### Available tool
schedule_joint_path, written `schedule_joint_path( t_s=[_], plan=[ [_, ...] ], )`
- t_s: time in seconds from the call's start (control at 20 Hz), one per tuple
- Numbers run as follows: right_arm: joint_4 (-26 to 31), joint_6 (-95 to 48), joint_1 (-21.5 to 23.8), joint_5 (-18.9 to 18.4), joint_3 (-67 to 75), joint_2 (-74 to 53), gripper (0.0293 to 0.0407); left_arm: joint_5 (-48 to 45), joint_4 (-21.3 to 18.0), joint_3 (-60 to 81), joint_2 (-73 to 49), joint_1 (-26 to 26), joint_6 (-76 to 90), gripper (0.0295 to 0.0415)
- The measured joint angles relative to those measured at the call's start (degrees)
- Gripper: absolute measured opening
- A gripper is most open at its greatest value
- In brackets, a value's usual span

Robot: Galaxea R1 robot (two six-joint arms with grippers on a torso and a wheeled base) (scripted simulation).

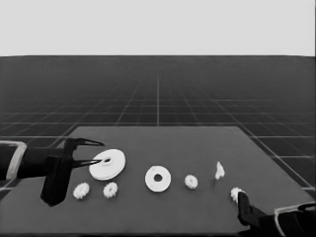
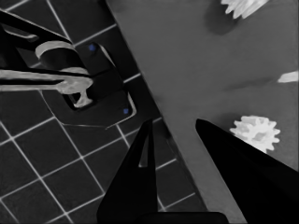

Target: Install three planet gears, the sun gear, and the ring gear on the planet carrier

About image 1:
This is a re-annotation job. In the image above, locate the small white gear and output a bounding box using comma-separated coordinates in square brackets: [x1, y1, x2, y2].
[103, 182, 119, 199]
[184, 174, 199, 191]
[72, 182, 91, 200]
[230, 187, 245, 203]

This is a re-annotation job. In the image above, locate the small white T-shaped piece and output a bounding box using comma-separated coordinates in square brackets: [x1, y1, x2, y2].
[214, 161, 226, 181]

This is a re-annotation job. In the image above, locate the large thick white disc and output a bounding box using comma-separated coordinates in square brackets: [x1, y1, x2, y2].
[88, 148, 126, 182]

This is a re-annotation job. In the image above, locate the white round carrier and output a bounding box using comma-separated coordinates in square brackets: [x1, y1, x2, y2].
[144, 165, 172, 193]

